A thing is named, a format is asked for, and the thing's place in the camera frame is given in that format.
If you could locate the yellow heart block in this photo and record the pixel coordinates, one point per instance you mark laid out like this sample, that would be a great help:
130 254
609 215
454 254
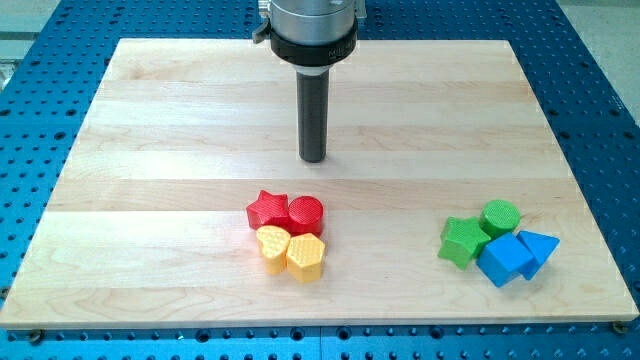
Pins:
273 243

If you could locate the red cylinder block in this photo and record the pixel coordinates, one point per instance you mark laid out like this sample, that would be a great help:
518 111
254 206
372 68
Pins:
305 216

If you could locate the red star block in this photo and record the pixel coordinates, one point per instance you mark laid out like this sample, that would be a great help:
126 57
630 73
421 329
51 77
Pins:
268 209

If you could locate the yellow hexagon block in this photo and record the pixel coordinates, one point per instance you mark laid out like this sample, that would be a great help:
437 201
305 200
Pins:
305 257

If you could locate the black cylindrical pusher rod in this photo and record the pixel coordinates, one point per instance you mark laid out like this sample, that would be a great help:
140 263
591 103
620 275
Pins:
312 110

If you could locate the green star block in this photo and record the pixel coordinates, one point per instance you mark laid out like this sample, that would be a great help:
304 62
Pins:
462 240

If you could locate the light wooden board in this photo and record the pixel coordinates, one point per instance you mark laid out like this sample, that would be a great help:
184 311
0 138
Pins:
147 225

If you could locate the green cylinder block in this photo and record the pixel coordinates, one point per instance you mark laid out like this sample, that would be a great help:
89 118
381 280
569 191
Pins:
498 217

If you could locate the blue cube block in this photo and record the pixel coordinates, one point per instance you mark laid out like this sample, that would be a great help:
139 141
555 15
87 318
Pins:
503 258

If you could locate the blue triangle block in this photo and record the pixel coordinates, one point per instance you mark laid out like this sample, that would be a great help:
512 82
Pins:
540 246

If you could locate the blue perforated metal table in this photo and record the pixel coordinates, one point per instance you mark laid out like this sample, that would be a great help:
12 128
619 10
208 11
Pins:
44 104

